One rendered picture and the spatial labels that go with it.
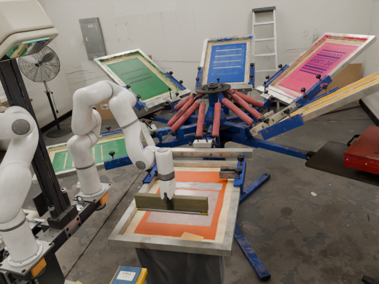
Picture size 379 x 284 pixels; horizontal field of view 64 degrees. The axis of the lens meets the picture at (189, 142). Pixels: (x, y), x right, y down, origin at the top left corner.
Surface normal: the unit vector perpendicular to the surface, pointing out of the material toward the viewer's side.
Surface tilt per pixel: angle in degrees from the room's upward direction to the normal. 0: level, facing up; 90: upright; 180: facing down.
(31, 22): 64
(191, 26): 90
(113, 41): 90
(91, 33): 90
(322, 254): 0
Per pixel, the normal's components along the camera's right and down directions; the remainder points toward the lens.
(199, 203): -0.23, 0.43
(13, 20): 0.79, -0.36
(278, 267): -0.11, -0.90
